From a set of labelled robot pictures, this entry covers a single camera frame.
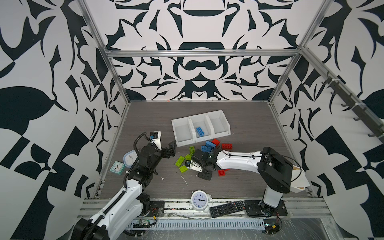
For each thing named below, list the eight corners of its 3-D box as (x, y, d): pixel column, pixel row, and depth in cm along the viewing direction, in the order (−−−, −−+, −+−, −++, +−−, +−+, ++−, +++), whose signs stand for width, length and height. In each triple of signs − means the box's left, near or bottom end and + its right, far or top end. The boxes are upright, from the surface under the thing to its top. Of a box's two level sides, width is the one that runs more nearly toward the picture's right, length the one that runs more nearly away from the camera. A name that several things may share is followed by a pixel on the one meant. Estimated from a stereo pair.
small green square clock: (112, 172, 90) (109, 169, 86) (118, 163, 93) (115, 160, 89) (123, 175, 89) (120, 172, 85) (128, 166, 92) (125, 163, 88)
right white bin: (212, 140, 100) (213, 133, 94) (204, 119, 112) (205, 112, 105) (230, 136, 102) (232, 130, 96) (221, 116, 113) (223, 109, 107)
